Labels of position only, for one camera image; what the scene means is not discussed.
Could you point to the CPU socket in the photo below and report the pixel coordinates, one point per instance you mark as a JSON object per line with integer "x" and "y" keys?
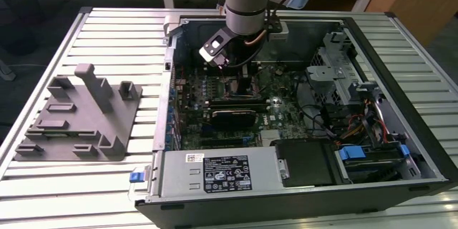
{"x": 227, "y": 95}

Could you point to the wooden cabinet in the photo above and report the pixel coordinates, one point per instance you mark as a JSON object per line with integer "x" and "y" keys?
{"x": 422, "y": 3}

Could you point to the metal disk bay cage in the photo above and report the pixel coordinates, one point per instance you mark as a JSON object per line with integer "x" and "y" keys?
{"x": 332, "y": 73}

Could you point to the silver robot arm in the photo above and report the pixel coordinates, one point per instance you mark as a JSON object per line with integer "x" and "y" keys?
{"x": 247, "y": 3}

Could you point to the blue case latch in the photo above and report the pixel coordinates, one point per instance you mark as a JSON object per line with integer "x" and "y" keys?
{"x": 134, "y": 176}

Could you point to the RAM slot with black clips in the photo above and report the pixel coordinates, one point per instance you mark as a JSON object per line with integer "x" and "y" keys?
{"x": 224, "y": 103}
{"x": 224, "y": 110}

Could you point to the black plastic shroud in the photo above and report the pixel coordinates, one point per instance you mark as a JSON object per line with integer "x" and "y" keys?
{"x": 307, "y": 162}

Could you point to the silver green CPU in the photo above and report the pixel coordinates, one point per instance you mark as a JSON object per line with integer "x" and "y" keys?
{"x": 232, "y": 87}

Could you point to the silver camera mount block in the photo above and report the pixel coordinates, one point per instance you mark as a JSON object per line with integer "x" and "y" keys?
{"x": 277, "y": 32}

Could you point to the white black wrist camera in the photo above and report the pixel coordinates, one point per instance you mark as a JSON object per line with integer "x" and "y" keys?
{"x": 213, "y": 45}

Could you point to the silver power supply unit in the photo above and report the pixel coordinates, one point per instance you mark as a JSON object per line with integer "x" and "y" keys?
{"x": 179, "y": 170}

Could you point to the grey parts rack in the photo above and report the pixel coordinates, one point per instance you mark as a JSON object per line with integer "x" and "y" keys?
{"x": 81, "y": 121}

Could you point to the silver finned heat sink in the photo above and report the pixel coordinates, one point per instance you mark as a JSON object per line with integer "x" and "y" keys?
{"x": 269, "y": 134}

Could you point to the hard disk in blue carrier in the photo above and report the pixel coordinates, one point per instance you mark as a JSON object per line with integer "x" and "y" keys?
{"x": 371, "y": 164}

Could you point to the black graphics card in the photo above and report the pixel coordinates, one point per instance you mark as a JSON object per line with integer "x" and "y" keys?
{"x": 232, "y": 118}

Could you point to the round silver coin battery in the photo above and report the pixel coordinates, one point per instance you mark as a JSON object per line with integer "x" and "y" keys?
{"x": 277, "y": 72}

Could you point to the RAM slot with white clips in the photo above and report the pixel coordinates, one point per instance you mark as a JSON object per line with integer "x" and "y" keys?
{"x": 224, "y": 107}
{"x": 224, "y": 100}

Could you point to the black grey PC case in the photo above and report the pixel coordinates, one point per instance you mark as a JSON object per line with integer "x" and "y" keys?
{"x": 249, "y": 210}

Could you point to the green motherboard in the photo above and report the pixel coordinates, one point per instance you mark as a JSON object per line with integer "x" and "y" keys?
{"x": 285, "y": 111}

